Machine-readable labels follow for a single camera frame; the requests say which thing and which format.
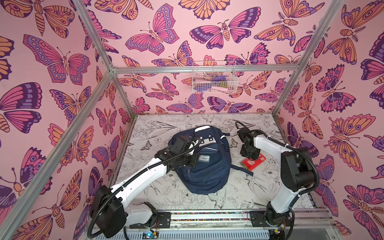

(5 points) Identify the red booklet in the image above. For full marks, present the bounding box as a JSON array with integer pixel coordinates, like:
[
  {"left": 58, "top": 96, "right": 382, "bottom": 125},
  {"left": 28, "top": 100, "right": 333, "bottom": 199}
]
[{"left": 241, "top": 154, "right": 267, "bottom": 171}]

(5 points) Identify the white wire wall basket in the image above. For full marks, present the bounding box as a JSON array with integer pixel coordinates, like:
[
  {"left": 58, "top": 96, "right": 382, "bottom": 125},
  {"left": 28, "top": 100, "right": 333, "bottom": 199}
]
[{"left": 191, "top": 61, "right": 239, "bottom": 95}]

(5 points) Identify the clear pen with red cap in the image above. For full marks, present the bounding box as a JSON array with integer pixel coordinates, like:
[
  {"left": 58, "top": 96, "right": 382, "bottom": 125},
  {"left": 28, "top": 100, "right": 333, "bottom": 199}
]
[{"left": 198, "top": 155, "right": 210, "bottom": 163}]

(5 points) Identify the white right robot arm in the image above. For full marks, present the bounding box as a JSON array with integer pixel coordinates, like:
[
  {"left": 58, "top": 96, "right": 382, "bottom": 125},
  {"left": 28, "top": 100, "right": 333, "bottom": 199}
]
[{"left": 236, "top": 125, "right": 320, "bottom": 216}]

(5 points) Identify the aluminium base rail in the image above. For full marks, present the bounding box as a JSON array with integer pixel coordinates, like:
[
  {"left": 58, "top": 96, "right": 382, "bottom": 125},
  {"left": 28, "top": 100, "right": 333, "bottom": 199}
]
[{"left": 111, "top": 209, "right": 342, "bottom": 240}]

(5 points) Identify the green controller board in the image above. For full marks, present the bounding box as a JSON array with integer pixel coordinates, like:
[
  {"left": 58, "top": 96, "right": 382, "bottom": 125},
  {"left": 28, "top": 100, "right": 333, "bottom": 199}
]
[{"left": 142, "top": 231, "right": 159, "bottom": 240}]

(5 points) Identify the navy blue student backpack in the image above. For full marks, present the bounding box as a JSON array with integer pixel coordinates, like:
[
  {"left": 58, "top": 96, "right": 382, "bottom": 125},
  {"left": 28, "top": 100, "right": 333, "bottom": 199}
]
[{"left": 168, "top": 126, "right": 254, "bottom": 195}]

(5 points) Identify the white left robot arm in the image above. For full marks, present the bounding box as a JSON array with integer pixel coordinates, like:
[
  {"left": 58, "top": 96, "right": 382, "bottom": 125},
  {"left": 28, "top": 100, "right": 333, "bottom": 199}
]
[{"left": 87, "top": 136, "right": 202, "bottom": 239}]

